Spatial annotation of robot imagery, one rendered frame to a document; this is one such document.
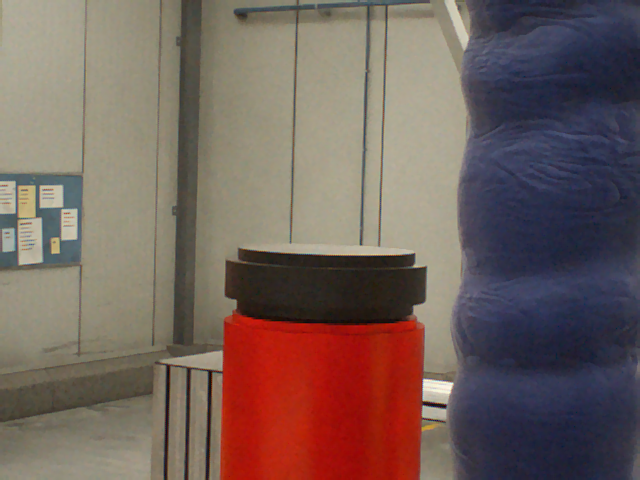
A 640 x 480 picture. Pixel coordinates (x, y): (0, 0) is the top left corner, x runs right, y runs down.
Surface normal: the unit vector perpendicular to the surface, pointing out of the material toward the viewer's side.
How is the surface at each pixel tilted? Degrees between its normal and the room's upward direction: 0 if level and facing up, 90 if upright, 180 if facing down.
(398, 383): 90
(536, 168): 81
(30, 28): 90
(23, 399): 90
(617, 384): 74
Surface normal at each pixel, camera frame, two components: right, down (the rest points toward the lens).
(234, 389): -0.83, 0.00
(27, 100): 0.83, 0.05
